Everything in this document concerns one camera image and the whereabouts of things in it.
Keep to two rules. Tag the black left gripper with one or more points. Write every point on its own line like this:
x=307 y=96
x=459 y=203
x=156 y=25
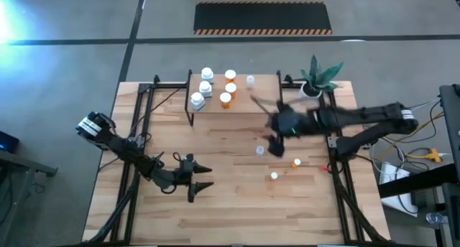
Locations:
x=184 y=173

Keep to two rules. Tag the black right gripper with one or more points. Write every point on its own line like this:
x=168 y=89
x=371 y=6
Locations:
x=287 y=123

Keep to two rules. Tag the clear plastic medicine bottle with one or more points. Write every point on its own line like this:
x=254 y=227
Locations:
x=259 y=151

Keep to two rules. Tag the clear bottle with green label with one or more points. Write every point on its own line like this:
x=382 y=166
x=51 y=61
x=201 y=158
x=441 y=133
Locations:
x=250 y=80

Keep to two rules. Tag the white labelled medicine bottle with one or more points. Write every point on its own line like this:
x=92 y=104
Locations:
x=206 y=74
x=205 y=87

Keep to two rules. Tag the wide white medicine bottle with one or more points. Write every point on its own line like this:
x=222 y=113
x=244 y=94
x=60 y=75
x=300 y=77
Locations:
x=197 y=99

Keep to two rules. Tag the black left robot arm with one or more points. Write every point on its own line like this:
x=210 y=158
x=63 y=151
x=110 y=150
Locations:
x=122 y=146

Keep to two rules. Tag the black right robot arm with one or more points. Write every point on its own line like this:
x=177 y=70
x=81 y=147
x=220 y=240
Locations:
x=359 y=114

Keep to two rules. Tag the green plant in white pot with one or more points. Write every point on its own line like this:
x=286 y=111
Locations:
x=311 y=90

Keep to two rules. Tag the small red object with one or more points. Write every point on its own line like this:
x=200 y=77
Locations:
x=325 y=168

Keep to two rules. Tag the black hazard-striped floor mat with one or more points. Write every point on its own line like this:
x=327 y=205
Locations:
x=262 y=18

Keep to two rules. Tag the white power strip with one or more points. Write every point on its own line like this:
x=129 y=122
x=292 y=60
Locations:
x=391 y=175

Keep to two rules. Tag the grey side desk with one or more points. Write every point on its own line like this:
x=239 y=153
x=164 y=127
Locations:
x=21 y=161

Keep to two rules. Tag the black equipment stand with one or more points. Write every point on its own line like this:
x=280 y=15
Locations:
x=451 y=114

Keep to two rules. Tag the dark device with blue light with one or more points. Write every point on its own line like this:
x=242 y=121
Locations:
x=7 y=143

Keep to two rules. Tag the wooden shelf with black frame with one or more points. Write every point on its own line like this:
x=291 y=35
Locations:
x=248 y=103

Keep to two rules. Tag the black metal rig frame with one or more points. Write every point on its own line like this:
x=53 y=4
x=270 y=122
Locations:
x=149 y=103

